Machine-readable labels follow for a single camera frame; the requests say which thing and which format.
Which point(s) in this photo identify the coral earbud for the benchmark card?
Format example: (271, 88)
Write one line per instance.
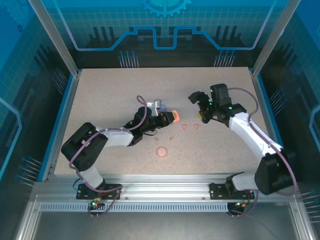
(196, 127)
(185, 127)

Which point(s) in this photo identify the pale pink round earbud case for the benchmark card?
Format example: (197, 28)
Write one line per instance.
(162, 152)

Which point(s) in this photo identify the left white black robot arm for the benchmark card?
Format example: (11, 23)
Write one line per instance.
(117, 137)

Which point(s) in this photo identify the right aluminium side rail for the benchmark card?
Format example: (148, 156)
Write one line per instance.
(261, 100)

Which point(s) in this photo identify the aluminium lower frame rail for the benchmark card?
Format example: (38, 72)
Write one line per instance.
(28, 220)
(301, 222)

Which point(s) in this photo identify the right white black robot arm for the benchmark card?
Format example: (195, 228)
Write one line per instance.
(247, 132)

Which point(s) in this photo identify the left aluminium side rail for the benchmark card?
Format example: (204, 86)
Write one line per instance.
(67, 107)

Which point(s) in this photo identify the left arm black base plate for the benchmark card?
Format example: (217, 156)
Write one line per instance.
(110, 187)

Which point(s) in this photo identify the aluminium side rail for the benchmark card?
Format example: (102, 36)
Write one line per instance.
(261, 100)
(67, 107)

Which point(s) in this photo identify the right aluminium frame post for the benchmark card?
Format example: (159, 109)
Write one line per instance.
(270, 40)

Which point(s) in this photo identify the left aluminium frame post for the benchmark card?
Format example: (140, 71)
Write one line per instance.
(58, 40)

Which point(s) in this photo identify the coral square earbud case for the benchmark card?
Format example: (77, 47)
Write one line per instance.
(177, 117)

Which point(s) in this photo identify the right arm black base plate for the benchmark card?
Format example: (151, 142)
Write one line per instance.
(217, 191)

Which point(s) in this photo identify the aluminium frame post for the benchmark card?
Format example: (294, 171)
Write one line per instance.
(58, 40)
(270, 40)

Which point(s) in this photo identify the aluminium front frame beam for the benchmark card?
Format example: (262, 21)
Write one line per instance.
(162, 187)

